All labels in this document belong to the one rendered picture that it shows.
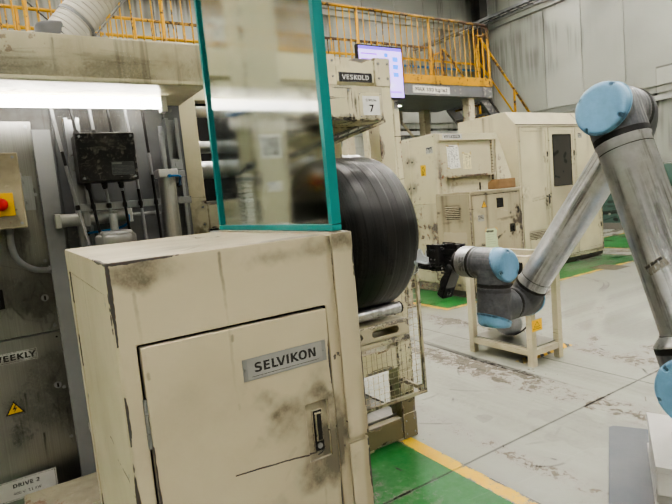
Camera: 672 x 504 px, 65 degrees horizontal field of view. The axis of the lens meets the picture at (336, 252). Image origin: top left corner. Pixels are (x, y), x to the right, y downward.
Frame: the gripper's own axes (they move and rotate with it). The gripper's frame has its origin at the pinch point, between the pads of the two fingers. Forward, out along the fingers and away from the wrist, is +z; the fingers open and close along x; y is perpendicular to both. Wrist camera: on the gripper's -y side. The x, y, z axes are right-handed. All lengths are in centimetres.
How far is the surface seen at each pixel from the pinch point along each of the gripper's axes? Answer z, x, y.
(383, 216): 8.4, 5.9, 16.2
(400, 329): 18.1, -5.2, -25.9
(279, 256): -54, 75, 15
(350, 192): 13.8, 14.5, 25.0
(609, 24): 560, -1095, 354
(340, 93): 54, -12, 66
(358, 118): 54, -20, 56
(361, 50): 324, -224, 172
